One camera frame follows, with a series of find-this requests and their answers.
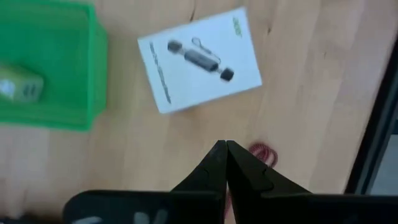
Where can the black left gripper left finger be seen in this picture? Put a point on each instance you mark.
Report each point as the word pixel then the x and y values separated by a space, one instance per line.
pixel 208 174

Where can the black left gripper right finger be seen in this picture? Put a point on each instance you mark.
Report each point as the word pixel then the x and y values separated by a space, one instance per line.
pixel 248 177

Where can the white box with adapter print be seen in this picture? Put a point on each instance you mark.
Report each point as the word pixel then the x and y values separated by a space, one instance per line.
pixel 199 62

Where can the green cube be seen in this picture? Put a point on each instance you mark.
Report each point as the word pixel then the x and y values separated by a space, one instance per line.
pixel 21 84

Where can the green plastic bin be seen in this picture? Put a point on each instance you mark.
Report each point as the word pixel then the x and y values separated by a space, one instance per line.
pixel 53 62

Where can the black aluminium frame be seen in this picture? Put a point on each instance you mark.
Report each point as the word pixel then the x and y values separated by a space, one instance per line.
pixel 373 140

